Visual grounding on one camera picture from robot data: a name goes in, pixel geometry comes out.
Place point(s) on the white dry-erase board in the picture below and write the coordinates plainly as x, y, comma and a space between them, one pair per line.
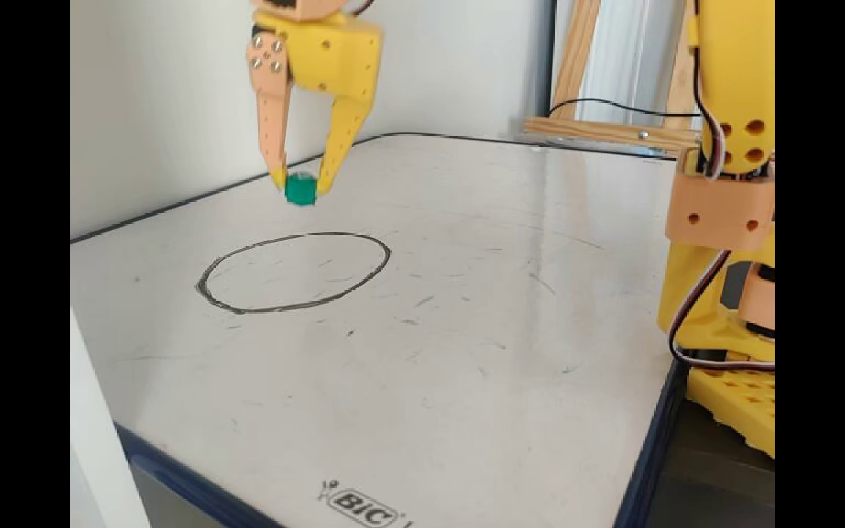
466, 330

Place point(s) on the black drawn circle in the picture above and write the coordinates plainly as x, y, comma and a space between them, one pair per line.
206, 297

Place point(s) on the yellow and tan robot arm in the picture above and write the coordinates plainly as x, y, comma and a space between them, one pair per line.
734, 73

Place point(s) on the wooden frame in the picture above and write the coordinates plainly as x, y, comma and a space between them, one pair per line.
576, 51

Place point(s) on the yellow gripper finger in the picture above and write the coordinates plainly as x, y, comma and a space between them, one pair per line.
342, 132

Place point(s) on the white upright panel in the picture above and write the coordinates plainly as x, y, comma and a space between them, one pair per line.
96, 440

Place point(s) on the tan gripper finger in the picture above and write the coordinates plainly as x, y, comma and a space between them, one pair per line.
273, 103

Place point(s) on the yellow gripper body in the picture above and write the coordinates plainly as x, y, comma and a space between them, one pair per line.
338, 62

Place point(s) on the green cube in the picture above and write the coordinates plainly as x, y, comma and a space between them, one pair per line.
301, 191

